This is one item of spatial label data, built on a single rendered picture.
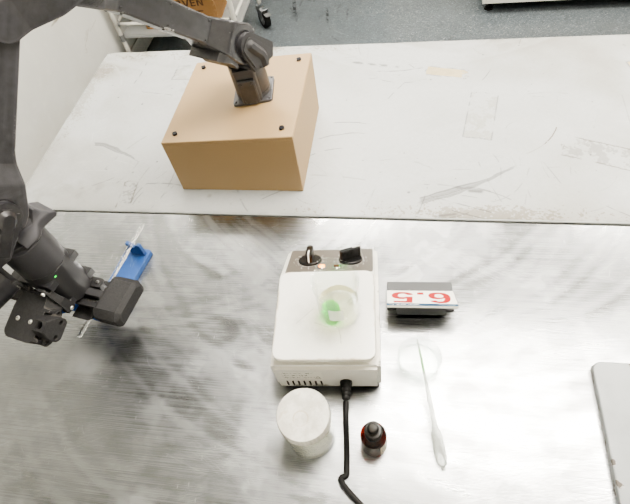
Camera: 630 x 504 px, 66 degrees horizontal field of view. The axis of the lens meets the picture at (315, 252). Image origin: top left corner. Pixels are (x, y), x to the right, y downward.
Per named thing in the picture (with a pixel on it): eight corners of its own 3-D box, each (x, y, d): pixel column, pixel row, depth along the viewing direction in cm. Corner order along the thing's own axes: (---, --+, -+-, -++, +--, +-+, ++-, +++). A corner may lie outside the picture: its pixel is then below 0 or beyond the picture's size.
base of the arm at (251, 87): (237, 83, 83) (226, 51, 79) (274, 77, 82) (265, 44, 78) (233, 109, 79) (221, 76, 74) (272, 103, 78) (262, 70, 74)
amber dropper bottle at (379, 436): (363, 459, 57) (361, 443, 51) (359, 433, 59) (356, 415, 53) (389, 455, 57) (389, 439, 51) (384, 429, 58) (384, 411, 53)
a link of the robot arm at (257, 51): (235, 46, 79) (222, 8, 74) (279, 55, 76) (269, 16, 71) (210, 70, 77) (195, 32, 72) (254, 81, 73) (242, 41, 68)
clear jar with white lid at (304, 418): (344, 446, 58) (339, 427, 51) (298, 469, 57) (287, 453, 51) (324, 401, 61) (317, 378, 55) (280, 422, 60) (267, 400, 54)
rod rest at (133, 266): (136, 249, 79) (126, 236, 76) (153, 253, 78) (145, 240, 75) (103, 302, 74) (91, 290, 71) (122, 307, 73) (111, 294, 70)
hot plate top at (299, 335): (281, 275, 64) (279, 271, 63) (374, 273, 62) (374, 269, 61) (272, 363, 57) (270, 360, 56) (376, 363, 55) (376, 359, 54)
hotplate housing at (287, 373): (290, 260, 74) (281, 228, 68) (377, 258, 73) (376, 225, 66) (277, 406, 62) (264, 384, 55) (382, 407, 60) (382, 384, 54)
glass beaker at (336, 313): (370, 321, 58) (368, 285, 51) (328, 340, 57) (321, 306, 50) (348, 283, 61) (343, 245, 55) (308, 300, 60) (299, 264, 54)
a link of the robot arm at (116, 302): (-3, 228, 63) (-34, 267, 60) (119, 253, 58) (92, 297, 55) (35, 263, 70) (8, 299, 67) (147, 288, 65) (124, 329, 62)
